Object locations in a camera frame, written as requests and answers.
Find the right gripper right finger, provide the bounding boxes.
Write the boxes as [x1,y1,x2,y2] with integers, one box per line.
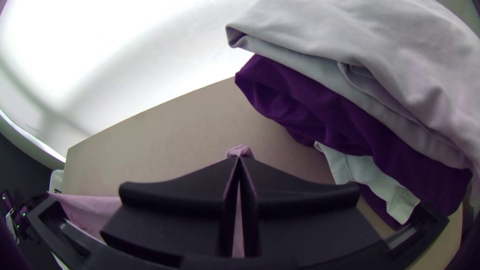
[239,156,388,263]

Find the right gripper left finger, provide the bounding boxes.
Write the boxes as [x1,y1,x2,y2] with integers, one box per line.
[99,156,241,268]

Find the mauve t-shirt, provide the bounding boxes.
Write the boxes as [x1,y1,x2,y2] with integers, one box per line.
[46,144,257,260]

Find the pile of folded clothes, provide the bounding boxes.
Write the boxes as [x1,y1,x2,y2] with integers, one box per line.
[224,0,480,230]

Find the white laundry basket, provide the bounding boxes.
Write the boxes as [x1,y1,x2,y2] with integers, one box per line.
[47,168,65,195]

